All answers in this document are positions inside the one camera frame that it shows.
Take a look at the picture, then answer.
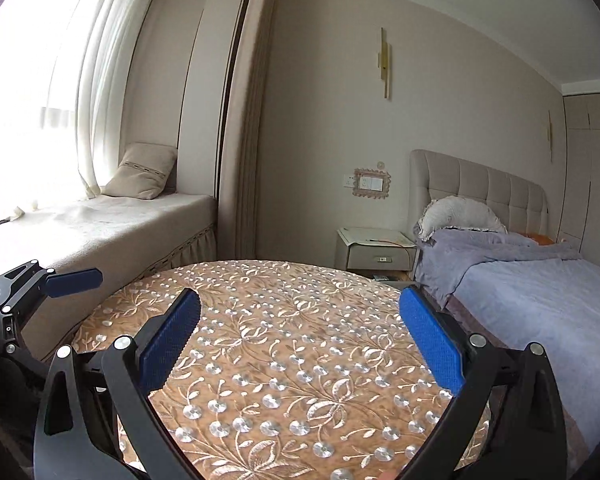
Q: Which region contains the white sheer curtain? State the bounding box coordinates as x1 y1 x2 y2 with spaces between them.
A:
0 0 157 212

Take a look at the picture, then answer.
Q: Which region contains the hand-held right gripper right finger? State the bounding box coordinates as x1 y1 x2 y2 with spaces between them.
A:
397 285 568 480

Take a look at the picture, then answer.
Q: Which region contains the lilac grey bed blanket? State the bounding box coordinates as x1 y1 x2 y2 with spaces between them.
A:
413 227 600 463

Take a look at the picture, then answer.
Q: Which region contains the beige built-in wardrobe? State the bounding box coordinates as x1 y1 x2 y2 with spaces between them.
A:
562 92 600 277

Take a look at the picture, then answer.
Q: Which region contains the beige window seat cushion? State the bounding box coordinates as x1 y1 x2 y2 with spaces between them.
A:
0 192 219 362

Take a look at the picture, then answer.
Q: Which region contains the beige floral lace tablecloth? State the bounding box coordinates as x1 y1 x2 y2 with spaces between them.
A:
70 259 494 480

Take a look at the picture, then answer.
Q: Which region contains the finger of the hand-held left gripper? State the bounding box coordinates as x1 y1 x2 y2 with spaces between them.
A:
0 258 104 317

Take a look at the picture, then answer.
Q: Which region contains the beige tufted headboard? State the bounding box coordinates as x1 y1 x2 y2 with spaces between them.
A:
408 149 551 242

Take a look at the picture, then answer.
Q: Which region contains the white ruffled pillow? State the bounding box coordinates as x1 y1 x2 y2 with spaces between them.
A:
414 195 509 247

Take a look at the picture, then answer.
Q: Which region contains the cream bedside nightstand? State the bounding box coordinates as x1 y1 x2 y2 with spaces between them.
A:
336 226 419 282

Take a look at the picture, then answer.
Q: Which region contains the beige throw pillow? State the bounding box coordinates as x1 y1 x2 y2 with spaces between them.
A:
99 142 179 200

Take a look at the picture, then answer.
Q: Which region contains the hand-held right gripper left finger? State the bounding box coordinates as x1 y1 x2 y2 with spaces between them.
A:
34 288 202 480

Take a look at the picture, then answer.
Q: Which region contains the lace framed wall switch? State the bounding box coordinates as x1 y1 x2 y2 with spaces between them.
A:
353 169 392 200

